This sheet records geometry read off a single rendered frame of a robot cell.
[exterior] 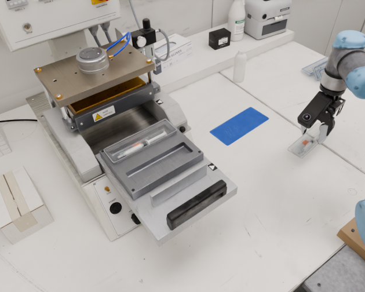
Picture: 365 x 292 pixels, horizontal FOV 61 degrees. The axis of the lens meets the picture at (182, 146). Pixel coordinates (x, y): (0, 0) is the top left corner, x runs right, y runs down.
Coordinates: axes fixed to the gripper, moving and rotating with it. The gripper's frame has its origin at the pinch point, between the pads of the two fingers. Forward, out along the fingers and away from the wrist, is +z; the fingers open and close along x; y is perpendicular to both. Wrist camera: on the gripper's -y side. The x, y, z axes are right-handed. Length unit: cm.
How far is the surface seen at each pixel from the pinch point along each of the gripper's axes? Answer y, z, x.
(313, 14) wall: 128, 19, 72
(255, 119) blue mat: 0.5, 6.1, 22.6
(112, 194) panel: -63, -6, 22
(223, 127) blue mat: -11.6, 6.2, 27.9
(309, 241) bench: -29.1, 6.2, -19.5
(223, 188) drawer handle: -48, -19, -3
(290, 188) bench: -17.5, 6.2, -5.6
